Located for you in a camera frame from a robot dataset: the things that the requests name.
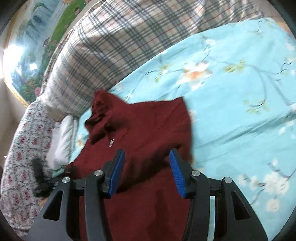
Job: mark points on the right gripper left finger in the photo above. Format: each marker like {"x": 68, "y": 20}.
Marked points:
{"x": 59, "y": 217}

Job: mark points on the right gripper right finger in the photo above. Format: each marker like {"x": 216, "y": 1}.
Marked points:
{"x": 234, "y": 217}

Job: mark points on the dark red knit sweater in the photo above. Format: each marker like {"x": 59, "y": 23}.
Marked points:
{"x": 146, "y": 205}

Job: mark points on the pink floral blanket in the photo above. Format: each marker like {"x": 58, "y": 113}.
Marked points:
{"x": 31, "y": 140}

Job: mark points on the white pillow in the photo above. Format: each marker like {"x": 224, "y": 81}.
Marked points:
{"x": 62, "y": 143}

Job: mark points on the light blue floral bedsheet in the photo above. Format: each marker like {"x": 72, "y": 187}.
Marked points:
{"x": 238, "y": 82}

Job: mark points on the beige plaid quilt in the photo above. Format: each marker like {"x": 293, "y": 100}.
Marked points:
{"x": 116, "y": 37}

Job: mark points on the landscape painting gold frame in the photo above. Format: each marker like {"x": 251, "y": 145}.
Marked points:
{"x": 31, "y": 37}

